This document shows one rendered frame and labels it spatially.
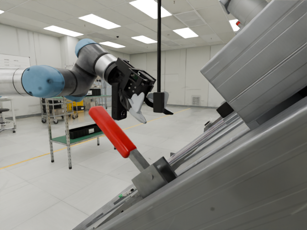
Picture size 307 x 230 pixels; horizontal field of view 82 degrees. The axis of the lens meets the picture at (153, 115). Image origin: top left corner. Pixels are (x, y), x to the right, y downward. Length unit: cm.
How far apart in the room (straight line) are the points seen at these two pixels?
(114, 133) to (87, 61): 43
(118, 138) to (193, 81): 922
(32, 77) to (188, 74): 914
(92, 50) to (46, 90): 19
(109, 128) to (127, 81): 31
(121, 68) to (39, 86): 20
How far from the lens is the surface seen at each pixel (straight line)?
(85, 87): 60
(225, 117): 45
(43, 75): 47
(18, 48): 769
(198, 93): 930
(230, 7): 19
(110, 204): 66
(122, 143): 16
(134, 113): 42
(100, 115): 18
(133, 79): 47
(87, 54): 58
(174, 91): 974
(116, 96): 52
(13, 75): 55
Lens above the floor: 111
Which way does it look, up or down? 9 degrees down
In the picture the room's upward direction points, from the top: straight up
